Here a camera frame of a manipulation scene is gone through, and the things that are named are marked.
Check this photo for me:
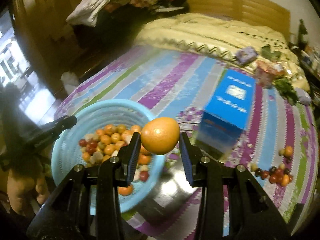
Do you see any fruit pile in basket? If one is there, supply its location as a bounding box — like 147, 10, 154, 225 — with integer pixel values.
77, 124, 153, 198

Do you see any cream yellow quilt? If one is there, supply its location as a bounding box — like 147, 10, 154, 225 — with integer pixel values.
135, 13, 310, 92

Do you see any plastic bag of greens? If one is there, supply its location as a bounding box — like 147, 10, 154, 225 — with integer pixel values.
253, 44, 299, 106

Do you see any wooden headboard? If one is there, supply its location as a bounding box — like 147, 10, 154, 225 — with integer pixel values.
187, 0, 291, 41

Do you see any person's left hand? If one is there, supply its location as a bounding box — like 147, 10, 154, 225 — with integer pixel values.
7, 163, 50, 219

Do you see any tan longan in row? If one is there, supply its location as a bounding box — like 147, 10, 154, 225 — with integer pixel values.
250, 163, 258, 172

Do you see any black desk lamp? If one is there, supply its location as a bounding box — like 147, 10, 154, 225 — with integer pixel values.
297, 19, 308, 46

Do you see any tan longan at back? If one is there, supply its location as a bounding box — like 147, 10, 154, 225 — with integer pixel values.
278, 148, 285, 156

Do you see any red tomato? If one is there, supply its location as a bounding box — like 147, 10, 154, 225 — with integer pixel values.
274, 168, 284, 177
260, 170, 269, 180
269, 174, 278, 184
288, 174, 293, 183

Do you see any small purple tissue pack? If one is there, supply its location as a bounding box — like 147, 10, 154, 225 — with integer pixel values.
235, 46, 258, 66

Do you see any striped floral bed sheet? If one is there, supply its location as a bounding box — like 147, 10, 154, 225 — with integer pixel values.
55, 47, 318, 239

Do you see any dark plum in row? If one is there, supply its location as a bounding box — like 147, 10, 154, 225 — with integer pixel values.
254, 168, 262, 177

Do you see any red tomato in row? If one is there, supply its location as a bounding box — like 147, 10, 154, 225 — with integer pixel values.
260, 170, 269, 180

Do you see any large orange front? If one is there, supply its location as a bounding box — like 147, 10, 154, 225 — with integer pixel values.
280, 174, 290, 187

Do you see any small purple pouch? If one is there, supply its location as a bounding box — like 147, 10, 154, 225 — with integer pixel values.
295, 88, 312, 106

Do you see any dark plum left of pile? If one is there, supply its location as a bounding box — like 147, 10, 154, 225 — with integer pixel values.
269, 166, 277, 176

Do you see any light blue plastic basket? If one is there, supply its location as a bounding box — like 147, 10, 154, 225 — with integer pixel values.
51, 99, 165, 213

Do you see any blue cardboard box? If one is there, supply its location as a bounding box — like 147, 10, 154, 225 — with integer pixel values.
196, 69, 255, 159

